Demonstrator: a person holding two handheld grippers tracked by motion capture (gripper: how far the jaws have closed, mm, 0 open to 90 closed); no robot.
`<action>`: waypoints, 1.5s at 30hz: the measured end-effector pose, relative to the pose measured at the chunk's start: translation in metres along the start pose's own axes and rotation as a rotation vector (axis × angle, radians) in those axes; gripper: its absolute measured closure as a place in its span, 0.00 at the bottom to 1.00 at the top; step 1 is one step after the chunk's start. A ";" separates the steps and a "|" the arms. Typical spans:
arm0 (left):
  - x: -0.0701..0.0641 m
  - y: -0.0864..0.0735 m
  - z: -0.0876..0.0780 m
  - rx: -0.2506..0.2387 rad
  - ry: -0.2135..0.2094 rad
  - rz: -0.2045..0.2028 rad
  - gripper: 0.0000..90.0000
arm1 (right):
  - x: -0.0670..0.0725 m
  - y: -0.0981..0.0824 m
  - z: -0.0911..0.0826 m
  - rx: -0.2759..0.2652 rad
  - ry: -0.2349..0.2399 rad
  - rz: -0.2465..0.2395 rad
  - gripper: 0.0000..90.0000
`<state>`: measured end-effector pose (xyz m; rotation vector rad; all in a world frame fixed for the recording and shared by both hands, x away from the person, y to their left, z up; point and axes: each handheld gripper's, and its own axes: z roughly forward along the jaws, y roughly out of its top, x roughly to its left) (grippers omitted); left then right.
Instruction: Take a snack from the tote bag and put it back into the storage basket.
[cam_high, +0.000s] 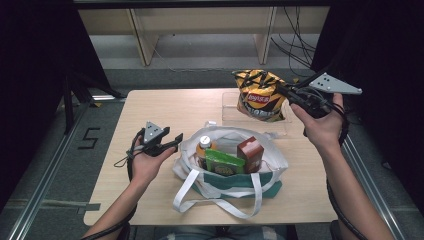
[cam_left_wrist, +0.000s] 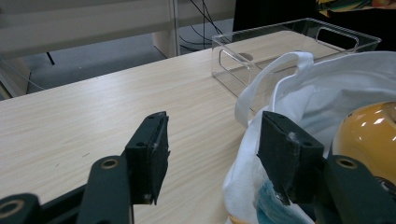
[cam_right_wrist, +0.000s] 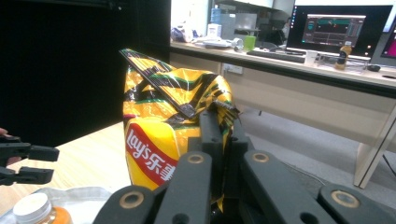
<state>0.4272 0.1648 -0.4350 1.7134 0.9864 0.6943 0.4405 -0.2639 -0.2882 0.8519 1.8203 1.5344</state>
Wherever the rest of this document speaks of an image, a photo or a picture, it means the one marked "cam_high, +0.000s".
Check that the yellow chips bag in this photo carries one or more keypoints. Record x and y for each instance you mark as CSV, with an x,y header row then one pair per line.
x,y
258,96

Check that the orange juice bottle white cap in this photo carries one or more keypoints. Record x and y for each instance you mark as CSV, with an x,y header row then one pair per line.
x,y
204,143

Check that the person's left hand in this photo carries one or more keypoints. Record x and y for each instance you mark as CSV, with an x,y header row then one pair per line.
x,y
145,166

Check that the black tripod stand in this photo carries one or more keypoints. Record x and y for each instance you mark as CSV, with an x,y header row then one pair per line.
x,y
68,100

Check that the person's right hand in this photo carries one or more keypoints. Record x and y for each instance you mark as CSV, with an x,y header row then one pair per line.
x,y
323,130

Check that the green snack packet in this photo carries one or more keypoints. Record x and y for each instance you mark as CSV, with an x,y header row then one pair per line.
x,y
221,163

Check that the aluminium floor rail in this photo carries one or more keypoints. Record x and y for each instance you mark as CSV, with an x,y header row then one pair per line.
x,y
40,186
370,186

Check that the black frame bar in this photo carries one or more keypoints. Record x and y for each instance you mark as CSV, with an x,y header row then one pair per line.
x,y
200,3

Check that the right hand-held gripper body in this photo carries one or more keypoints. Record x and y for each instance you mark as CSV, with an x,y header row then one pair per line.
x,y
330,83

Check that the black curtain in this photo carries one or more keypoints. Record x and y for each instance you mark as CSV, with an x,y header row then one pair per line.
x,y
383,50
33,83

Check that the beige desk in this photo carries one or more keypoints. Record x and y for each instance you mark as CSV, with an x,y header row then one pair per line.
x,y
200,20

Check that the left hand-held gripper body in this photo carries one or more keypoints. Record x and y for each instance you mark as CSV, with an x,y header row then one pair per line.
x,y
151,131

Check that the white and teal tote bag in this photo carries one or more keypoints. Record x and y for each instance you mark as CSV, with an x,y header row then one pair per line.
x,y
230,190

